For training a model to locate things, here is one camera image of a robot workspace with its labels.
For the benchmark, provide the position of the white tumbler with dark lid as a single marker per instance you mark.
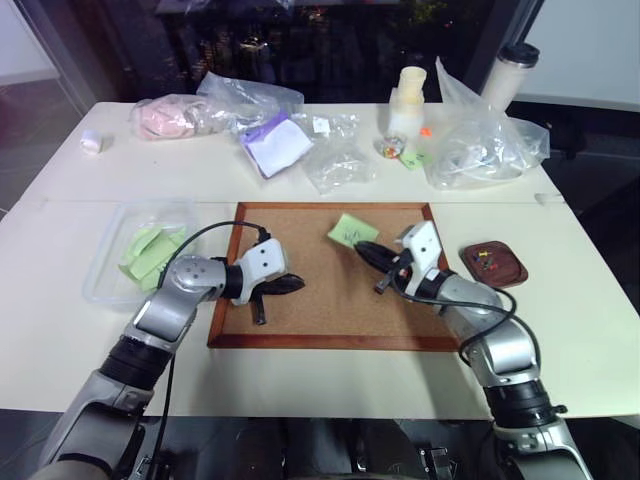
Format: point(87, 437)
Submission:
point(510, 75)

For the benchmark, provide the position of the small white tape roll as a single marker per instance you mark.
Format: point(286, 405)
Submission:
point(92, 141)

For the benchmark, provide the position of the green sticky note with writing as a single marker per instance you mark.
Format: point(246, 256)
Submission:
point(350, 229)

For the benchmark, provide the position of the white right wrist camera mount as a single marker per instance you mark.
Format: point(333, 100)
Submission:
point(424, 245)

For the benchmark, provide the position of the cream plastic stacked container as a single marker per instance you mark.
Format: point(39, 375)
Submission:
point(410, 100)

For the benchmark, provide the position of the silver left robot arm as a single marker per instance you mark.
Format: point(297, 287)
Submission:
point(167, 315)

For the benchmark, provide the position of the small orange tag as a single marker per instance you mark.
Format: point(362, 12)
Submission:
point(426, 132)

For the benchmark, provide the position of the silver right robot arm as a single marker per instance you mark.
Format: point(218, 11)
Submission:
point(505, 345)

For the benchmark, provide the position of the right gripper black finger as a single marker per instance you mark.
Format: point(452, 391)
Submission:
point(375, 248)
point(372, 262)

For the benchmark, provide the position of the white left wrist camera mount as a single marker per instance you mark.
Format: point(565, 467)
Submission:
point(265, 260)

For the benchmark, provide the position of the dark wooden tray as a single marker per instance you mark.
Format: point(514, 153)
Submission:
point(500, 275)

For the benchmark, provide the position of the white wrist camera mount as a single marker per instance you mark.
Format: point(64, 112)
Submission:
point(265, 260)
point(424, 245)

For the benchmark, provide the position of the wood framed cork board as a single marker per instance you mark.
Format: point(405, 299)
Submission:
point(310, 305)

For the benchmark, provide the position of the purple white paper in bag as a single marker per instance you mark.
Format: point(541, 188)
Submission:
point(277, 147)

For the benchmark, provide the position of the plain green sticky note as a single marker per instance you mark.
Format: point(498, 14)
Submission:
point(134, 247)
point(145, 275)
point(160, 250)

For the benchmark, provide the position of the clear bag with pink items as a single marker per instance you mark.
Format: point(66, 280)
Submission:
point(160, 120)

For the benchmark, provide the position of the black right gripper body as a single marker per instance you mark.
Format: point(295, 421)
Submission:
point(400, 265)

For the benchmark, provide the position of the green sticky note pad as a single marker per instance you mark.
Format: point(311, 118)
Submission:
point(415, 159)

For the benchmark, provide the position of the clear plastic box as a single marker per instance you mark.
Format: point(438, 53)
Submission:
point(105, 270)

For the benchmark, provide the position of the black box-shaped robot part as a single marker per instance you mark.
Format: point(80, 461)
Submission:
point(435, 457)

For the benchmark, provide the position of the small jar of pins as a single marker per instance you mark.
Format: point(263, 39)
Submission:
point(392, 147)

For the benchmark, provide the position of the crumpled clear plastic bag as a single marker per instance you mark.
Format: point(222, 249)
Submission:
point(340, 167)

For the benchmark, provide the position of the small clear bag white label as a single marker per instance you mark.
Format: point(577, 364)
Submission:
point(330, 125)

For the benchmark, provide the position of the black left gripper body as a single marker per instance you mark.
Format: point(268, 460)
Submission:
point(260, 292)

